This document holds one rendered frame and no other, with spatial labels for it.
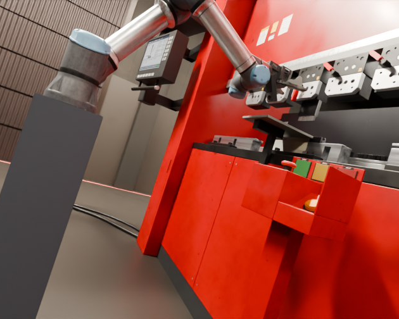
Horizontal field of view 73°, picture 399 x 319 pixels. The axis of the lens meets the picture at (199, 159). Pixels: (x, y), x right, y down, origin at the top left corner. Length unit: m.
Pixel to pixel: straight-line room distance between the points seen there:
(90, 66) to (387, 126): 1.46
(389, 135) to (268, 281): 1.20
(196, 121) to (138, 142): 2.36
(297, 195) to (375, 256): 0.27
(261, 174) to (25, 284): 0.72
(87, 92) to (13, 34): 3.48
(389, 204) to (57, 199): 0.90
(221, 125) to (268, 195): 1.43
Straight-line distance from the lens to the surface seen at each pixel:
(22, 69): 4.24
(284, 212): 0.64
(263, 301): 0.74
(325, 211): 0.63
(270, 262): 0.72
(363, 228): 0.89
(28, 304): 0.99
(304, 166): 0.82
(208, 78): 2.03
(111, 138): 4.29
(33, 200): 0.87
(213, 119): 2.03
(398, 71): 1.15
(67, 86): 0.87
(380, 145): 1.72
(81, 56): 0.89
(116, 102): 4.30
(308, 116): 1.36
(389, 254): 0.85
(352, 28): 1.40
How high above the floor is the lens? 0.73
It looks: 1 degrees up
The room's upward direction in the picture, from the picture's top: 18 degrees clockwise
